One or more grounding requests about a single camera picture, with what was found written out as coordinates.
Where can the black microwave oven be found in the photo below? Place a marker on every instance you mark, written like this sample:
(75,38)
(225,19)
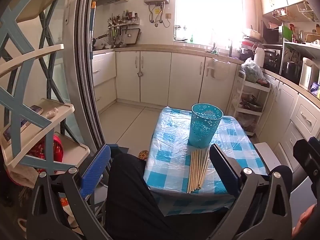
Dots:
(271,33)

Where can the person's right hand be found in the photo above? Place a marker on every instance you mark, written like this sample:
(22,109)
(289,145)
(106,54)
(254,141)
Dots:
(306,217)

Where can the white stool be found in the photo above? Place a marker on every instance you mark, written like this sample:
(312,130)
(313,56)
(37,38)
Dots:
(263,155)

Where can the wall utensil rack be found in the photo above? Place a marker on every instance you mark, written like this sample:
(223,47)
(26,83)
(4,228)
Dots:
(120,25)

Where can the blue orange mop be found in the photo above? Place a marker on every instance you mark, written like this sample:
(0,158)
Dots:
(93,10)

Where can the white thermos jug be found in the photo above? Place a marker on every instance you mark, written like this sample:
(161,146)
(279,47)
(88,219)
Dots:
(258,56)

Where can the blue box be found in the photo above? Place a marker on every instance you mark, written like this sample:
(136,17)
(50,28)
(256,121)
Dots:
(315,88)

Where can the silver sliding door frame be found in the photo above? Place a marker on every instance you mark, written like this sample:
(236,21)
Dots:
(83,80)

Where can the white rolling cart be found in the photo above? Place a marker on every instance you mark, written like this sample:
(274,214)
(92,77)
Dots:
(252,86)

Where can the green cutting board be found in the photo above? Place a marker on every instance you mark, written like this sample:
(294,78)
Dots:
(287,33)

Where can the patterned slipper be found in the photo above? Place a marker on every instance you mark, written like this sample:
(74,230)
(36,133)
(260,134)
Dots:
(143,155)

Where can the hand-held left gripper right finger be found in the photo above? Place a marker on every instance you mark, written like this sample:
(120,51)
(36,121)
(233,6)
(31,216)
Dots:
(225,165)

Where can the black toaster oven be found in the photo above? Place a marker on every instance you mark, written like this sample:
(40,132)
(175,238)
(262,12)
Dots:
(272,60)

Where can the blue white checkered tablecloth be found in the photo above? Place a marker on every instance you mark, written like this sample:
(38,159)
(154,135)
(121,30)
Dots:
(172,140)

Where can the cream drawer cabinet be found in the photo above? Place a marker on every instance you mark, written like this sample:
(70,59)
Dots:
(103,67)

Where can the white door-hung bag holder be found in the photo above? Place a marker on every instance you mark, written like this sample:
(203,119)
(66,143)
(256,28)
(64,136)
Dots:
(215,70)

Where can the blue cream shelf rack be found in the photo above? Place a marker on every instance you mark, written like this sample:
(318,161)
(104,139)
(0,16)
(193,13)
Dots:
(15,107)

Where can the bunch of bamboo chopsticks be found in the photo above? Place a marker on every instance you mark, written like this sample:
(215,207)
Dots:
(195,172)

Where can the wall socket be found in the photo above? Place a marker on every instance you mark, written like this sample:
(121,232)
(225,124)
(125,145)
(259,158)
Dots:
(168,16)

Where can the hanging baking tray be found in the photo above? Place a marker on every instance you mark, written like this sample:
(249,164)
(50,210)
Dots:
(134,37)

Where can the black cooking pot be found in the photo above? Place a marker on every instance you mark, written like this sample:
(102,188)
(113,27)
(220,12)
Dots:
(291,71)

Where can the teal perforated plastic bin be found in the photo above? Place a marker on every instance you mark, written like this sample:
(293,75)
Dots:
(202,130)

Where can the black frying pan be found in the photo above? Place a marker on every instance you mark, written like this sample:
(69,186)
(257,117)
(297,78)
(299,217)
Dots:
(96,40)

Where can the dark lidded pot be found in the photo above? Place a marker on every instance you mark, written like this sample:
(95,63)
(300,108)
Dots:
(250,102)

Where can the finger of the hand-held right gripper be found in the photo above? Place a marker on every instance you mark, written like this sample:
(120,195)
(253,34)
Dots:
(306,155)

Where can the white electric water boiler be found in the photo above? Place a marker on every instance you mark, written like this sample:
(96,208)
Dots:
(308,75)

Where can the cream panelled base cabinets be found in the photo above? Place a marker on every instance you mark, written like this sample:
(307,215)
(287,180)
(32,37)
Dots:
(287,105)

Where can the red patterned bag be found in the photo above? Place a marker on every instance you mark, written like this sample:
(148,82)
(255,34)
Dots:
(56,147)

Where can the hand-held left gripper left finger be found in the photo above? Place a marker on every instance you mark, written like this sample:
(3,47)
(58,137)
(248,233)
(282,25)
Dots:
(96,170)

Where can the kitchen window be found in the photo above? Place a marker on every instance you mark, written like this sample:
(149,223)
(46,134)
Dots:
(207,12)

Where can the white counter shelf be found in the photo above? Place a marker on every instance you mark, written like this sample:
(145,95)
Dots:
(300,45)

